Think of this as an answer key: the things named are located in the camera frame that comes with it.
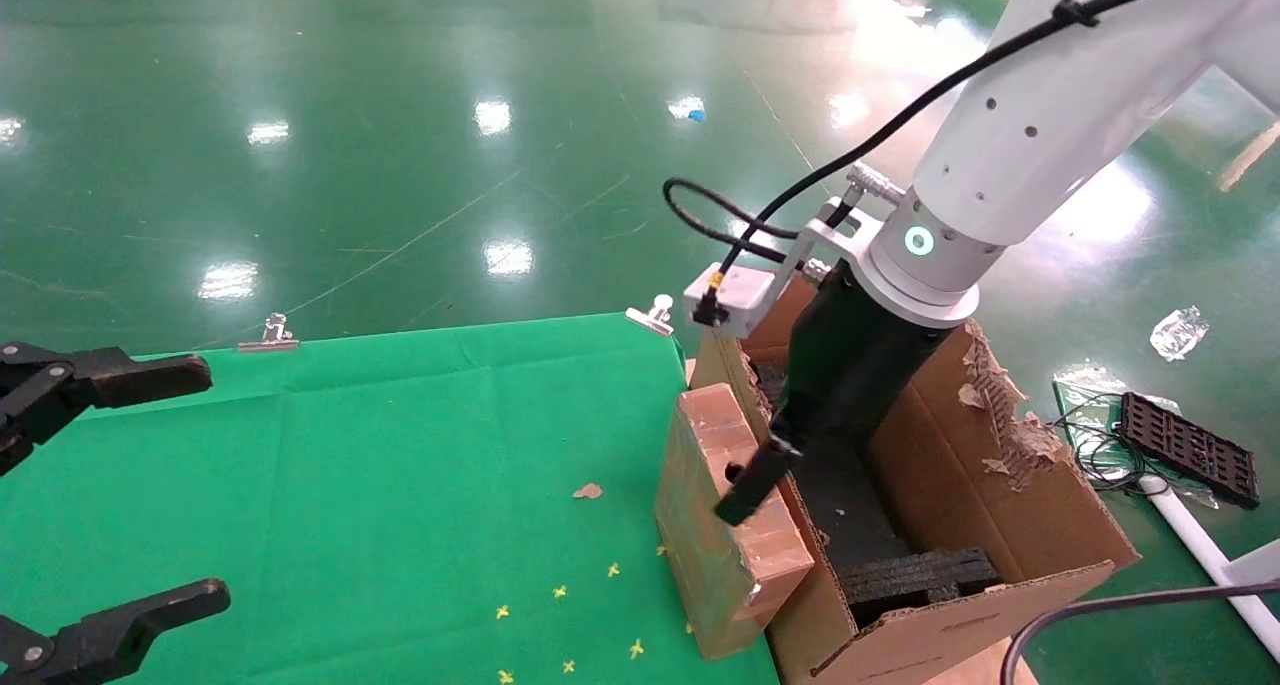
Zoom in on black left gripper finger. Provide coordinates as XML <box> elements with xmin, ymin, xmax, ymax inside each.
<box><xmin>0</xmin><ymin>342</ymin><xmax>214</xmax><ymax>478</ymax></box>
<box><xmin>0</xmin><ymin>579</ymin><xmax>232</xmax><ymax>685</ymax></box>

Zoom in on clear plastic bag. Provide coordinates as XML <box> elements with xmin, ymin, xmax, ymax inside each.
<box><xmin>1052</xmin><ymin>363</ymin><xmax>1136</xmax><ymax>411</ymax></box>

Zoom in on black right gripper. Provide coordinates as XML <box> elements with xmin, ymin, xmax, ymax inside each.
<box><xmin>714</xmin><ymin>260</ymin><xmax>951</xmax><ymax>527</ymax></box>

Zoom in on gray wrist camera mount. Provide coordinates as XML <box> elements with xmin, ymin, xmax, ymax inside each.
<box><xmin>684</xmin><ymin>197</ymin><xmax>886</xmax><ymax>328</ymax></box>

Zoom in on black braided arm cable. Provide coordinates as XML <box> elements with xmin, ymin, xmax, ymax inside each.
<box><xmin>664</xmin><ymin>0</ymin><xmax>1266</xmax><ymax>326</ymax></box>

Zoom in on silver binder clip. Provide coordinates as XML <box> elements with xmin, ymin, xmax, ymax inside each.
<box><xmin>625</xmin><ymin>294</ymin><xmax>674</xmax><ymax>337</ymax></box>
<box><xmin>237</xmin><ymin>314</ymin><xmax>300</xmax><ymax>353</ymax></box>

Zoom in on white metal table foot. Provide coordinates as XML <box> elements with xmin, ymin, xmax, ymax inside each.
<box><xmin>1145</xmin><ymin>475</ymin><xmax>1280</xmax><ymax>656</ymax></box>

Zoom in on black grid tray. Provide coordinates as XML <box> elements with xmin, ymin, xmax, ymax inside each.
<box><xmin>1117</xmin><ymin>392</ymin><xmax>1260</xmax><ymax>510</ymax></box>

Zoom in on small brown cardboard box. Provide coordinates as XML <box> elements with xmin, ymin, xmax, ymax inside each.
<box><xmin>655</xmin><ymin>383</ymin><xmax>814</xmax><ymax>661</ymax></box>

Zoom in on thin floor cables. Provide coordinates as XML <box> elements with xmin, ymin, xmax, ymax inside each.
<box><xmin>1048</xmin><ymin>385</ymin><xmax>1166</xmax><ymax>494</ymax></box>

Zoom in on green table cloth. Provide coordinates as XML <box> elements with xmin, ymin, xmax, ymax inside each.
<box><xmin>0</xmin><ymin>312</ymin><xmax>781</xmax><ymax>685</ymax></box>

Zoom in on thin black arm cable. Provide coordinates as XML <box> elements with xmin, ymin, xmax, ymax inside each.
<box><xmin>1000</xmin><ymin>580</ymin><xmax>1280</xmax><ymax>685</ymax></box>

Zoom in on large open cardboard carton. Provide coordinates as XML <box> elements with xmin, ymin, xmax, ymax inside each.
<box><xmin>690</xmin><ymin>275</ymin><xmax>1141</xmax><ymax>685</ymax></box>

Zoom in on crumpled clear plastic wrap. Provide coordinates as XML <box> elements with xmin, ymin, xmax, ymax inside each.
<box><xmin>1150</xmin><ymin>306</ymin><xmax>1210</xmax><ymax>362</ymax></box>

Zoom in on black foam bottom sheet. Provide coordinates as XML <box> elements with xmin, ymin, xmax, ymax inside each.
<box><xmin>790</xmin><ymin>455</ymin><xmax>906</xmax><ymax>571</ymax></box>

